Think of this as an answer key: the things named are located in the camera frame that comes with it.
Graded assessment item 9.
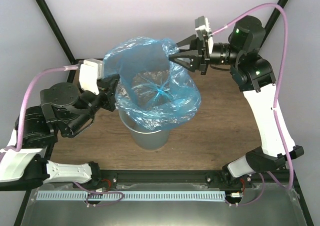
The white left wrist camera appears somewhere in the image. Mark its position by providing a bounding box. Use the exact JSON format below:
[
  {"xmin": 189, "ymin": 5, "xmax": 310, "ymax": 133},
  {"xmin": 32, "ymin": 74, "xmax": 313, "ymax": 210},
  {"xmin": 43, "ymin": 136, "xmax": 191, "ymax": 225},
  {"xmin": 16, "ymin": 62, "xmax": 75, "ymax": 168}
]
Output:
[{"xmin": 79, "ymin": 59, "xmax": 104, "ymax": 95}]

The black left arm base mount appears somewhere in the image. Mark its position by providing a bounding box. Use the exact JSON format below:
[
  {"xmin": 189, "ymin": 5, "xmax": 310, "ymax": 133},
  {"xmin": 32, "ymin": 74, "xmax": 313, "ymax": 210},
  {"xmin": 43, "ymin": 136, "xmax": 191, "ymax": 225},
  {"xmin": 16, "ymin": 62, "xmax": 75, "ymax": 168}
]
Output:
[{"xmin": 79, "ymin": 170, "xmax": 118, "ymax": 190}]

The black frame post right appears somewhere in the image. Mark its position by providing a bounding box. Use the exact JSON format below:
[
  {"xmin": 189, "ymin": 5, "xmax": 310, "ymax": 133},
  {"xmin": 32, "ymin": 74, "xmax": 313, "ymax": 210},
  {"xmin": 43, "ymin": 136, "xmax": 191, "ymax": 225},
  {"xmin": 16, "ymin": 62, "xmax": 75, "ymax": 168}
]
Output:
[{"xmin": 263, "ymin": 0, "xmax": 297, "ymax": 29}]

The black aluminium front rail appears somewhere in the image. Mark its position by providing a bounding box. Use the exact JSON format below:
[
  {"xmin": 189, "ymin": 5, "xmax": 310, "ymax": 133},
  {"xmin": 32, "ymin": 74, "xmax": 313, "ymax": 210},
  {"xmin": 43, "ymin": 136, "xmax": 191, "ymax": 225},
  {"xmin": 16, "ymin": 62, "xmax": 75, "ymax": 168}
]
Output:
[{"xmin": 31, "ymin": 169, "xmax": 296, "ymax": 184}]

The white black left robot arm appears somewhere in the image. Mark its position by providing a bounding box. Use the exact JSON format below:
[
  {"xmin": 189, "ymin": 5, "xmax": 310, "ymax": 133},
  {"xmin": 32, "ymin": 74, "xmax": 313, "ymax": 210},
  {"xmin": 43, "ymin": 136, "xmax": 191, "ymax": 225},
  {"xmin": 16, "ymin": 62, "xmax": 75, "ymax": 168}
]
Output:
[{"xmin": 0, "ymin": 74, "xmax": 120, "ymax": 191}]

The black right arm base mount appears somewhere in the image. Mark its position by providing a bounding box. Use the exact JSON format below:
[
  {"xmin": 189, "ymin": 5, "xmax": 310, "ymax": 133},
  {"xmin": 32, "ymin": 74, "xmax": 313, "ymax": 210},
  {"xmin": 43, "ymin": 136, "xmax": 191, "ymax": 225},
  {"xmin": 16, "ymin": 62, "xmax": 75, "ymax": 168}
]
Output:
[{"xmin": 205, "ymin": 165, "xmax": 247, "ymax": 188}]

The translucent grey plastic trash bin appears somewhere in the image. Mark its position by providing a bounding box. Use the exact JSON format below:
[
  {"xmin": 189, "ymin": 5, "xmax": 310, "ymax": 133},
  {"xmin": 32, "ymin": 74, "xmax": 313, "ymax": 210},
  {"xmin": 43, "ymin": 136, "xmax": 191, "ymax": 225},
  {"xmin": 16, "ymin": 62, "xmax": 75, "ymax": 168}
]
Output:
[{"xmin": 118, "ymin": 110, "xmax": 170, "ymax": 151}]

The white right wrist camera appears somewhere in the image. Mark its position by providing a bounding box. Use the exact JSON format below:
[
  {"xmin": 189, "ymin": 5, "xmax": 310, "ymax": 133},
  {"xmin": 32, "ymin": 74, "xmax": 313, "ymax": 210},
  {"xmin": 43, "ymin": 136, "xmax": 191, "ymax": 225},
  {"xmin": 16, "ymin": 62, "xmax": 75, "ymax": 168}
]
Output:
[{"xmin": 194, "ymin": 16, "xmax": 212, "ymax": 40}]

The black frame post left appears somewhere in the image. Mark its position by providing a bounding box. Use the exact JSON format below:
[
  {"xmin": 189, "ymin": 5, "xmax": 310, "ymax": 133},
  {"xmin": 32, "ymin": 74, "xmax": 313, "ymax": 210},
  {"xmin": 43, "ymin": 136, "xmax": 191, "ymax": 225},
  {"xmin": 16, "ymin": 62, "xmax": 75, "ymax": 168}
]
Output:
[{"xmin": 35, "ymin": 0, "xmax": 76, "ymax": 64}]

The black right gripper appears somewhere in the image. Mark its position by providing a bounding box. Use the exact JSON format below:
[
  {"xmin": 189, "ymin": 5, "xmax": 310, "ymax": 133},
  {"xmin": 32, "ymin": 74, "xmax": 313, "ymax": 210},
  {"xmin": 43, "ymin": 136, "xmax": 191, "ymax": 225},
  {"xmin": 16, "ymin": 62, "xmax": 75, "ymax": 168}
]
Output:
[{"xmin": 169, "ymin": 35, "xmax": 243, "ymax": 76}]

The black frame post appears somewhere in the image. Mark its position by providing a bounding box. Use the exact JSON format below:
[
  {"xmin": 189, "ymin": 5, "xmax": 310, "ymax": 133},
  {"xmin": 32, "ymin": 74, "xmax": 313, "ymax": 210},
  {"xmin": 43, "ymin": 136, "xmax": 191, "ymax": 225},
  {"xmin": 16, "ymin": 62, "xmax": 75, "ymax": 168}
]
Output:
[
  {"xmin": 35, "ymin": 0, "xmax": 76, "ymax": 64},
  {"xmin": 263, "ymin": 0, "xmax": 297, "ymax": 29}
]

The blue translucent plastic trash bag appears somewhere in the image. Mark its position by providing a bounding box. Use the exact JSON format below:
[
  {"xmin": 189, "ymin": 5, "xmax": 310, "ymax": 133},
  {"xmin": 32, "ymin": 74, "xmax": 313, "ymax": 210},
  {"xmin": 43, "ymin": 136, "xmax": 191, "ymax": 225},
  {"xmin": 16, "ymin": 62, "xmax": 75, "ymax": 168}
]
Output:
[{"xmin": 103, "ymin": 37, "xmax": 202, "ymax": 131}]

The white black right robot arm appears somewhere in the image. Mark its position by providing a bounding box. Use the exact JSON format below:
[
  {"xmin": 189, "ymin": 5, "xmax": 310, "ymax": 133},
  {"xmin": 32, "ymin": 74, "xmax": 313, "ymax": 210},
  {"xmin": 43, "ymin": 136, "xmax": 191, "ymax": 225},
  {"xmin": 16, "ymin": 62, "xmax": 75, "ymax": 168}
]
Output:
[{"xmin": 169, "ymin": 16, "xmax": 304, "ymax": 187}]

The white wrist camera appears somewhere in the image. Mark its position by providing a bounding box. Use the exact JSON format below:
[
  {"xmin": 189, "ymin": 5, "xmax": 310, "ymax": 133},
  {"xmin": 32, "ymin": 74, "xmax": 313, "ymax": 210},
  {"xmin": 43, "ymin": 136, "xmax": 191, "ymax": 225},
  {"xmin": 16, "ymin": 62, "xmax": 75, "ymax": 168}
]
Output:
[
  {"xmin": 79, "ymin": 59, "xmax": 104, "ymax": 95},
  {"xmin": 194, "ymin": 16, "xmax": 212, "ymax": 40}
]

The light blue slotted cable duct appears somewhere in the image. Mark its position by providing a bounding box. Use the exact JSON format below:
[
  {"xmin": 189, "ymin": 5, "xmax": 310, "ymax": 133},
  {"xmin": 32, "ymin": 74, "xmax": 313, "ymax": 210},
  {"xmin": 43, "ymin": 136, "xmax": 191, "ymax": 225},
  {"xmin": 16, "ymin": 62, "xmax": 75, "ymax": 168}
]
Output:
[{"xmin": 36, "ymin": 190, "xmax": 226, "ymax": 202}]

